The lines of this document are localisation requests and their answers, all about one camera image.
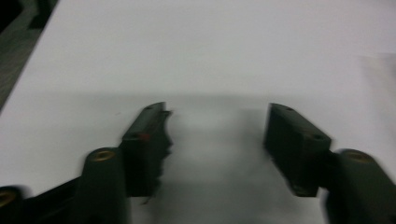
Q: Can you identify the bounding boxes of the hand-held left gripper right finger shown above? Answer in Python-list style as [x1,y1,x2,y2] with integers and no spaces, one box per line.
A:
[262,103,396,224]

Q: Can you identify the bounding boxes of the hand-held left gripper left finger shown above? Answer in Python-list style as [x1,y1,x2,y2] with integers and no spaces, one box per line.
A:
[72,101,174,224]

